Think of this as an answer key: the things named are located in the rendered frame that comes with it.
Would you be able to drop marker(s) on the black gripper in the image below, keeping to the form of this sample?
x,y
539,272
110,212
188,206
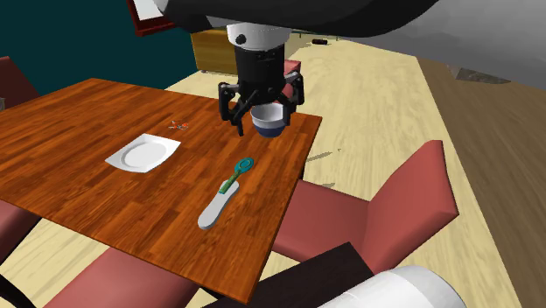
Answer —
x,y
260,70

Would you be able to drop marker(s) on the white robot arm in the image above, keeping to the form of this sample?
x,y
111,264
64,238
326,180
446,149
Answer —
x,y
259,36

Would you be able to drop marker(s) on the white and blue bowl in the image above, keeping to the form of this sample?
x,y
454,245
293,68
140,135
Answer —
x,y
268,121

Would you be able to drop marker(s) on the red upholstered chair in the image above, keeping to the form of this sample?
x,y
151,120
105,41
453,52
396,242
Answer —
x,y
15,81
13,226
396,213
123,281
292,67

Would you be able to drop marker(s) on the light wooden cabinet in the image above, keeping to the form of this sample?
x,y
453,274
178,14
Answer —
x,y
213,49

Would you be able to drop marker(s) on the small black object on floor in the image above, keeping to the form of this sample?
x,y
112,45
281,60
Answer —
x,y
320,41

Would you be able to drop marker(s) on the small orange and grey object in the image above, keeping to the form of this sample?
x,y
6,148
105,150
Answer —
x,y
181,125

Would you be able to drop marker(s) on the white oblong remote control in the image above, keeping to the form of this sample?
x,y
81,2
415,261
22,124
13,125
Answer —
x,y
215,210

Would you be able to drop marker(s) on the white square plate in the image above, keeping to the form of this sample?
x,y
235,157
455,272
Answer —
x,y
143,154

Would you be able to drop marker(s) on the dark robot stand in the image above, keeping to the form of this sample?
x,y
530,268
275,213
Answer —
x,y
307,273

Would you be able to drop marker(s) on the brown wooden table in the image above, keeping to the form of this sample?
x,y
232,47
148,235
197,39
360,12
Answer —
x,y
85,128

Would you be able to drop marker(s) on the red framed wall picture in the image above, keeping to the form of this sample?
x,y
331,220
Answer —
x,y
147,17

